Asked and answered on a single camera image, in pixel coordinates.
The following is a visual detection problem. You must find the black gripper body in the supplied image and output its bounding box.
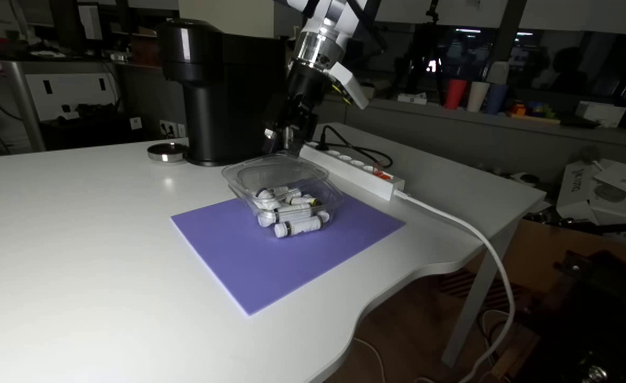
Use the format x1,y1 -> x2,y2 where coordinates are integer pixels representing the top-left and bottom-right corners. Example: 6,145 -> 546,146
263,62 -> 331,154

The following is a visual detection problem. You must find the clear plastic box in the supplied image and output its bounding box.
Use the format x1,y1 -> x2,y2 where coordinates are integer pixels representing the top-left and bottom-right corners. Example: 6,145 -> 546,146
221,156 -> 346,230

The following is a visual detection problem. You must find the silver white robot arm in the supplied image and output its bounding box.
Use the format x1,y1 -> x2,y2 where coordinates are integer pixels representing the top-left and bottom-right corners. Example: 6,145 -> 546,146
265,0 -> 374,154

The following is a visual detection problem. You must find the white cardboard box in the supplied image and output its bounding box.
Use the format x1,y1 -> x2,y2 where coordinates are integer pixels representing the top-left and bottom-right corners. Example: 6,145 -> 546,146
557,160 -> 626,226

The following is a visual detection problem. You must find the black coffee machine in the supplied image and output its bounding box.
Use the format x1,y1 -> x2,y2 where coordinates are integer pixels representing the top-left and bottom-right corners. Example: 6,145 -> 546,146
159,19 -> 285,167

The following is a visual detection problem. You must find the white power strip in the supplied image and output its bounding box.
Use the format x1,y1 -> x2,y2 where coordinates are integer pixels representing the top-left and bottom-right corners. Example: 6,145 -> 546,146
301,145 -> 406,200

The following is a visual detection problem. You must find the white cylinder pile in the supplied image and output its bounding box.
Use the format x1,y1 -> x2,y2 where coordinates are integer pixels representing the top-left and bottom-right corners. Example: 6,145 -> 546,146
251,187 -> 332,239

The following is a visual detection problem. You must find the red cup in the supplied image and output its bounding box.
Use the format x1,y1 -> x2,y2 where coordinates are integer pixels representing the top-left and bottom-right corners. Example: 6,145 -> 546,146
443,78 -> 467,109

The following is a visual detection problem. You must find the white cup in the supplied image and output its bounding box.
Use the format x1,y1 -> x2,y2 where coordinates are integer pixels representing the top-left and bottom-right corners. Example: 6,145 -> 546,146
467,81 -> 490,112

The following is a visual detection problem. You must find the purple paper sheet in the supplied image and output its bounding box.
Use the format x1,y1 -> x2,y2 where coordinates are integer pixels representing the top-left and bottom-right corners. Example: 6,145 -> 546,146
173,196 -> 402,314

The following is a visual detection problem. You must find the blue cup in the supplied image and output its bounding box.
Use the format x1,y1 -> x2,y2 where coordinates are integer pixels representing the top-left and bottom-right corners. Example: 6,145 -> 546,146
483,85 -> 508,114

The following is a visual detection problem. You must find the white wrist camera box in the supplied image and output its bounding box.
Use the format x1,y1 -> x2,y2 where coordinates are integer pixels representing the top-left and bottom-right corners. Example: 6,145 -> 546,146
329,62 -> 369,109

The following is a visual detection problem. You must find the black thin cable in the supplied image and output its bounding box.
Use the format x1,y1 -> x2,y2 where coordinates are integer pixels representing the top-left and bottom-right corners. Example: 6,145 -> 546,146
316,124 -> 396,173

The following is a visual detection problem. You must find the white power cable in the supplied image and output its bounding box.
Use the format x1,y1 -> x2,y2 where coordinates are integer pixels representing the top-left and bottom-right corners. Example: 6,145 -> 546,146
395,187 -> 518,383

